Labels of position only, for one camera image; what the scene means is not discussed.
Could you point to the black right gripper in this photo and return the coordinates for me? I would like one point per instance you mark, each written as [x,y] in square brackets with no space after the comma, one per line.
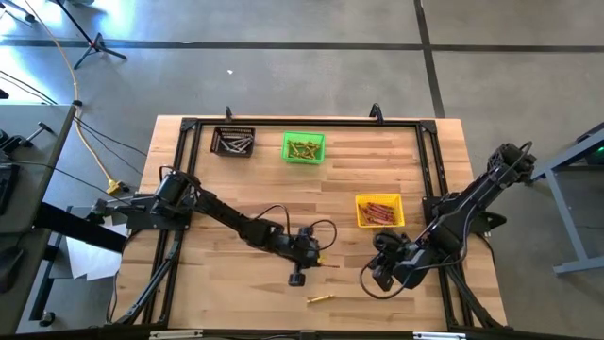
[410,264]

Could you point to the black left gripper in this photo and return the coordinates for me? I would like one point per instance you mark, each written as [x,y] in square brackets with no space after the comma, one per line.
[302,248]

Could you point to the grey crayon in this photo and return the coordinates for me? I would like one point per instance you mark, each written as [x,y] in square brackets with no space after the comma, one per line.
[236,148]
[245,141]
[229,145]

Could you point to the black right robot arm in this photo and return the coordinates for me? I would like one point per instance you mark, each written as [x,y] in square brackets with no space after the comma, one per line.
[472,198]

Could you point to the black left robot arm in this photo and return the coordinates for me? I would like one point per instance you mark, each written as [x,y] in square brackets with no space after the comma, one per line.
[222,212]

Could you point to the yellow plastic basket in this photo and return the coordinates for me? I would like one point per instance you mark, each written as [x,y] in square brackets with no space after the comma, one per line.
[398,198]

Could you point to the green plastic basket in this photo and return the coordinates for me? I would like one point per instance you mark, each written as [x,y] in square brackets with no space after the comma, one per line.
[286,137]

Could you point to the black plastic basket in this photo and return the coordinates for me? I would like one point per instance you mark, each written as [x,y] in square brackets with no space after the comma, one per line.
[214,152]

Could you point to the black table clamp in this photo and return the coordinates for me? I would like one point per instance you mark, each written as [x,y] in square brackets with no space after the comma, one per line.
[376,113]
[229,114]

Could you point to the black power adapter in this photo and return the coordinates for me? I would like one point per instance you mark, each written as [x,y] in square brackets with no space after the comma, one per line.
[100,208]

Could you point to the white paper sheet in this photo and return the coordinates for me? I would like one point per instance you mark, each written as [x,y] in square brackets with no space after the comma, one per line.
[89,262]

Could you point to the black desk beam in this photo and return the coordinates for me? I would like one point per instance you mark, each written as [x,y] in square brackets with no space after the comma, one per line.
[80,226]

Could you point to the black device with green light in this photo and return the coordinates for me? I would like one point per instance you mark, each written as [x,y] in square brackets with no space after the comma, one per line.
[594,128]

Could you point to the black caster wheel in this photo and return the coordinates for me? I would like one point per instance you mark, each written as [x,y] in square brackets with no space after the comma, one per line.
[46,319]

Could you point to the grey desk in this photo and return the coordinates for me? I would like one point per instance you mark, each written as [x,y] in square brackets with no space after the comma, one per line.
[33,141]

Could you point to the black tripod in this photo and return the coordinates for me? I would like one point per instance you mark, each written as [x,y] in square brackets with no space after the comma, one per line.
[96,43]

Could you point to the black desk clamp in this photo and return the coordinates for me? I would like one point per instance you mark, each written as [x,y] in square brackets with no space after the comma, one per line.
[11,141]

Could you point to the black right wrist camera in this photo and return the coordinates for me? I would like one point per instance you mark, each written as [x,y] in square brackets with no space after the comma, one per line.
[387,240]

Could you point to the silver metal bracket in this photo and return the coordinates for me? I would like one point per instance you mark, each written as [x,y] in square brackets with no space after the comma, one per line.
[174,334]
[439,336]

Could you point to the black aluminium table frame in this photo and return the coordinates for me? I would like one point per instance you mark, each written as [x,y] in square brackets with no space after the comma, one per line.
[292,122]

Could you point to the grey metal table frame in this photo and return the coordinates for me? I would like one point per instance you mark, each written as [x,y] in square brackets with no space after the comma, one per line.
[571,236]

